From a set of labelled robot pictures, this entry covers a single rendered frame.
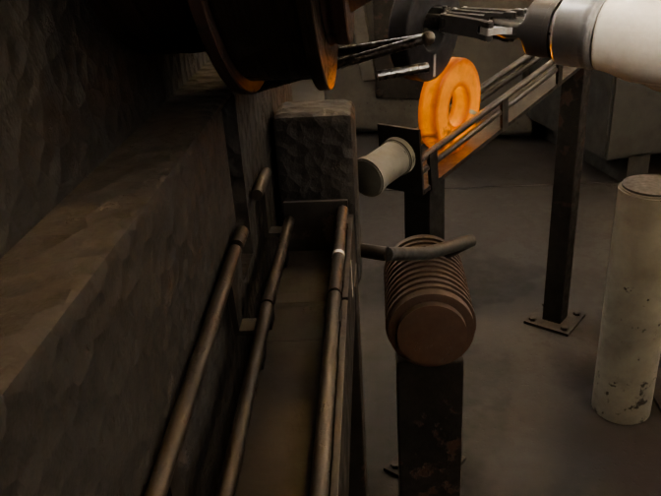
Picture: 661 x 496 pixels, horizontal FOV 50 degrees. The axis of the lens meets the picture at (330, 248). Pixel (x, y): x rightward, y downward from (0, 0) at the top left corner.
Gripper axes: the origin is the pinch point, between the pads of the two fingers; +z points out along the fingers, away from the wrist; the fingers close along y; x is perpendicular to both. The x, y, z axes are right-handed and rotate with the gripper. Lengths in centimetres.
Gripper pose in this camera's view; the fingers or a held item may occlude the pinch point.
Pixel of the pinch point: (427, 16)
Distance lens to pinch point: 111.3
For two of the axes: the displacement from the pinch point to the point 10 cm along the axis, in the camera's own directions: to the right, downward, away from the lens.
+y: 6.1, -3.8, 6.9
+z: -7.9, -2.7, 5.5
